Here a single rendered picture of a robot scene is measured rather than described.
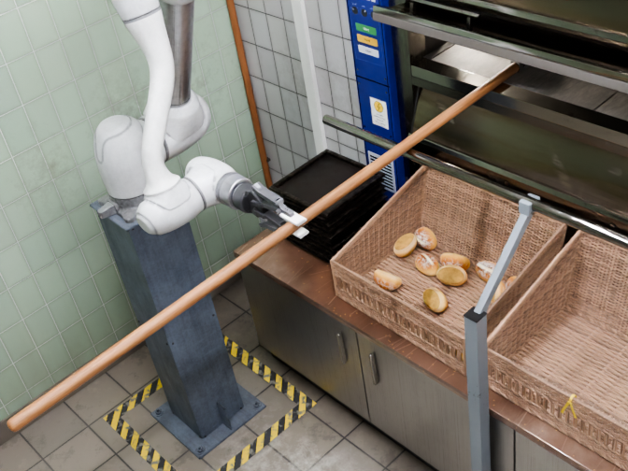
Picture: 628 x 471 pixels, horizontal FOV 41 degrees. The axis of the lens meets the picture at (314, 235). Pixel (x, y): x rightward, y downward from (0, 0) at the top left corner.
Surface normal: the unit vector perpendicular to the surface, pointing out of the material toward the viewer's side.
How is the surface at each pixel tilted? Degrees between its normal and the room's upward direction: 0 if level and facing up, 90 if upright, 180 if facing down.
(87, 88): 90
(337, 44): 90
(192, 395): 90
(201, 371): 90
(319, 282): 0
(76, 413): 0
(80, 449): 0
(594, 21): 70
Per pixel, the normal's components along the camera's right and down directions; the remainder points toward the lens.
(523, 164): -0.73, 0.21
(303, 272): -0.15, -0.78
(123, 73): 0.68, 0.37
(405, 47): -0.72, 0.51
